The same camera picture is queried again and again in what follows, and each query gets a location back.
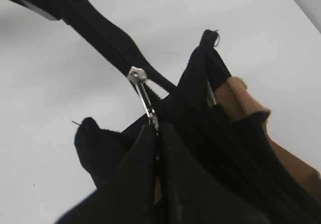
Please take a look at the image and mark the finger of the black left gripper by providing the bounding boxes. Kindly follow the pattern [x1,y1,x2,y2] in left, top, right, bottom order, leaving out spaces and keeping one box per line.
[0,0,62,21]

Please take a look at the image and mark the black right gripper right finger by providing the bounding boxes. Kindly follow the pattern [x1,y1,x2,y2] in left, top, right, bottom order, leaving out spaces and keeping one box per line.
[160,123,270,224]

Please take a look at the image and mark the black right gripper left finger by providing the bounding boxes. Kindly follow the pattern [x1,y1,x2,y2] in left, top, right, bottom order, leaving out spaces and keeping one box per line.
[57,125,156,223]

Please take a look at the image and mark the black tote bag tan handles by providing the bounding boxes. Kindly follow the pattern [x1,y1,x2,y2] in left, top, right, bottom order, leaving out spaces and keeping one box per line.
[51,0,320,223]

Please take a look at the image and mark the silver zipper pull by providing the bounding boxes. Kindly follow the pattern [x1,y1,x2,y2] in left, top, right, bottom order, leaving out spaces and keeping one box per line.
[127,66,159,135]

